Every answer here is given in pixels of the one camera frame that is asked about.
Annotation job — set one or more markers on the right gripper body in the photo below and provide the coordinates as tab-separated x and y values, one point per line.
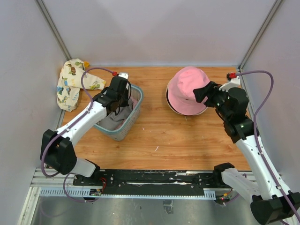
217	100

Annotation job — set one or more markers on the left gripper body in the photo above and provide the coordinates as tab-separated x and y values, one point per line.
123	99

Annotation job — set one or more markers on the light pink hat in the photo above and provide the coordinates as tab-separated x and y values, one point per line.
134	103

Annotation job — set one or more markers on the pink bucket hat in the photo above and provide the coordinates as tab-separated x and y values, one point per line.
186	80

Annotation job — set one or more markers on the grey bucket hat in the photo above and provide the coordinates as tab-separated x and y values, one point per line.
113	121

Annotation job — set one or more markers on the grey plastic laundry basket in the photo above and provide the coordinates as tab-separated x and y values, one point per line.
120	133

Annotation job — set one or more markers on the black bucket hat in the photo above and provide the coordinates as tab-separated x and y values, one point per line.
184	104

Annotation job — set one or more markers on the beige bucket hat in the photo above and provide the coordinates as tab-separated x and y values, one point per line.
195	114

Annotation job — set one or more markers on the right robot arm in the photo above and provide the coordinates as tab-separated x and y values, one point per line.
269	198

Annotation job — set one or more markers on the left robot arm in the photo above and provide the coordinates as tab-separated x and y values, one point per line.
57	149

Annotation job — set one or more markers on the small yellow object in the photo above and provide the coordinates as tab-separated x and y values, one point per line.
86	64

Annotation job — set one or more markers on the cartoon print cloth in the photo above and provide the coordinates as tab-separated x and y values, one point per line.
70	84

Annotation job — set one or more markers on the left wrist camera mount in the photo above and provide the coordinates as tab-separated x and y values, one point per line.
122	76

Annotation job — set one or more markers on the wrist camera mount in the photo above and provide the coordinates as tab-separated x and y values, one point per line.
233	81
122	76

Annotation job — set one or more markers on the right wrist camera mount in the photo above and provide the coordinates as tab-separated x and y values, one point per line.
233	81

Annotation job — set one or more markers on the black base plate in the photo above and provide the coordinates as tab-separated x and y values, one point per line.
152	182

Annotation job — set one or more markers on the aluminium frame rail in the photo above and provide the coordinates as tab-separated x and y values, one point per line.
39	180

